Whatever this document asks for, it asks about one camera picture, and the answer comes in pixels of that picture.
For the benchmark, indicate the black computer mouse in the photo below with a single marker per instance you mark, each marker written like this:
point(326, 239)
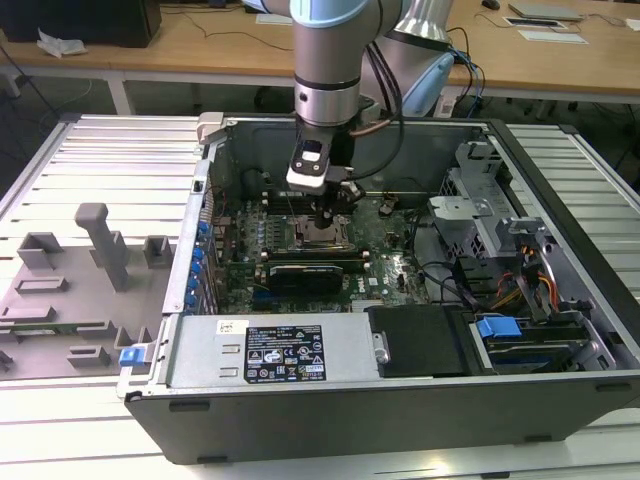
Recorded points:
point(491, 4)

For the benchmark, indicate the black plastic air shroud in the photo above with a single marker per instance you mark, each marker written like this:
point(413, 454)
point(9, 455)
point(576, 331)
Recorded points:
point(420, 340)

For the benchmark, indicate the blue slot tab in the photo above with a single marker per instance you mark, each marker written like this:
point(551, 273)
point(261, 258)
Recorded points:
point(195, 270)
point(198, 255)
point(192, 285)
point(202, 229)
point(191, 300)

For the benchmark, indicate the white framed black tablet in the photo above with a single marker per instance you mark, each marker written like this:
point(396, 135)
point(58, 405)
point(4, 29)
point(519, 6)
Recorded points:
point(535, 22)

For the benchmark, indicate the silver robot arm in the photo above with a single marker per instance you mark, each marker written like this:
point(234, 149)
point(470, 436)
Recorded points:
point(325, 75)

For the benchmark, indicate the wooden desk white legs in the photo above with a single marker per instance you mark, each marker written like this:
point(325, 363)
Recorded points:
point(550, 65)
point(175, 55)

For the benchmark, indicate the dark hard disk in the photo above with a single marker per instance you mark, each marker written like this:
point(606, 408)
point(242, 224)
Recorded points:
point(530, 357)

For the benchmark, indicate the copper coloured tube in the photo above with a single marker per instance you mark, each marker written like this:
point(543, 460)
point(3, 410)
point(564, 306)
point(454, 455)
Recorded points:
point(370, 129)

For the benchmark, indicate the black CPU socket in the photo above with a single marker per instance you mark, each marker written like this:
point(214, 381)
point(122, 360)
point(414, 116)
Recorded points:
point(302, 245)

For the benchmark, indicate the black graphics card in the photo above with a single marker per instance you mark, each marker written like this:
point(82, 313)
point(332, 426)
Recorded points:
point(305, 280)

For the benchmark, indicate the silver green CPU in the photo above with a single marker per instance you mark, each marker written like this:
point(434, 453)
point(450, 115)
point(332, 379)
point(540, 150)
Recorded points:
point(320, 238)

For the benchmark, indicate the crumpled white tissue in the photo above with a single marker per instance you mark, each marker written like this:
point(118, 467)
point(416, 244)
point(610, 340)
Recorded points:
point(62, 45)

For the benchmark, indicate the grey laptop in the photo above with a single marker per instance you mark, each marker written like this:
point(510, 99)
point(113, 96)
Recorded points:
point(545, 11)

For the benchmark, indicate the grey power supply unit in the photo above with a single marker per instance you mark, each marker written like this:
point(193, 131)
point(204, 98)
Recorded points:
point(200, 350)

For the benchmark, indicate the blue disk carrier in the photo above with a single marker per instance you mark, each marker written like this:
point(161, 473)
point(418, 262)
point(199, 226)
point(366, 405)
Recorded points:
point(497, 330)

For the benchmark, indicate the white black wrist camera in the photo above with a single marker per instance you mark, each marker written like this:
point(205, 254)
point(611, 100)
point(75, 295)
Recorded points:
point(307, 165)

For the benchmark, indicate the silver metal drive cage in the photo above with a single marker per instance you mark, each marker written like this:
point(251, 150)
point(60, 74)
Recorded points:
point(460, 210)

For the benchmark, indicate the pale blue teach pendant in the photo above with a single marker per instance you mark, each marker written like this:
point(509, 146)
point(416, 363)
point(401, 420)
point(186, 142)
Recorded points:
point(430, 85)

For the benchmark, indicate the black box on desk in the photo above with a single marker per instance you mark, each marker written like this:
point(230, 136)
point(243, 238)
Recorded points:
point(75, 20)

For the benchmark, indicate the blue case latch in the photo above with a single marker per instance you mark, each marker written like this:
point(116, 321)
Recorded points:
point(131, 357)

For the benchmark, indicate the silver chipset heatsink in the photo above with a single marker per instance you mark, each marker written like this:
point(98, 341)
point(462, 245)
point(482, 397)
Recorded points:
point(367, 306)

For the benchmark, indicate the grey parts rack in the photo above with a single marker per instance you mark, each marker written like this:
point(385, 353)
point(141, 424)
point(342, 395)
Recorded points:
point(65, 300)

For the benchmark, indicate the green RAM stick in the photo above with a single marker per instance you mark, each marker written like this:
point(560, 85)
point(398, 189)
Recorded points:
point(45, 330)

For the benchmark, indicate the thin metal locking lever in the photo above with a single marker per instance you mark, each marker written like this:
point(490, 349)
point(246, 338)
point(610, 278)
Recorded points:
point(291, 206)

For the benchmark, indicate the black grey PC case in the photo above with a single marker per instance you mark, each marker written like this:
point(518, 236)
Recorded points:
point(350, 425)

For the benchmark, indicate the green motherboard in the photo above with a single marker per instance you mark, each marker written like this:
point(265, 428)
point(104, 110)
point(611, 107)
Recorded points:
point(380, 280)

